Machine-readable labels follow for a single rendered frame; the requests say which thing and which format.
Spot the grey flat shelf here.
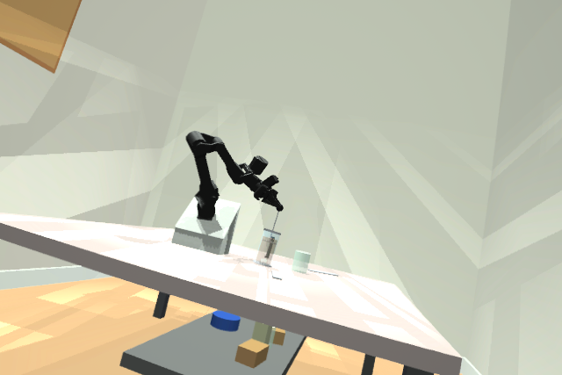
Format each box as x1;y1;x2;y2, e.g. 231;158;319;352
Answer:
119;311;307;375

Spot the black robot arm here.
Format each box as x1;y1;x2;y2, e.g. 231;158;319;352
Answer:
185;131;279;221

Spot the tan cube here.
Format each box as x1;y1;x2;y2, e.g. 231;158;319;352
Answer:
235;338;269;368
273;328;285;345

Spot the blue short cylinder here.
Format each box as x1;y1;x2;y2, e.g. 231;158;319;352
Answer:
211;311;240;332

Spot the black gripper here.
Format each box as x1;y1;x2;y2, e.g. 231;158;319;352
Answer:
249;178;281;208

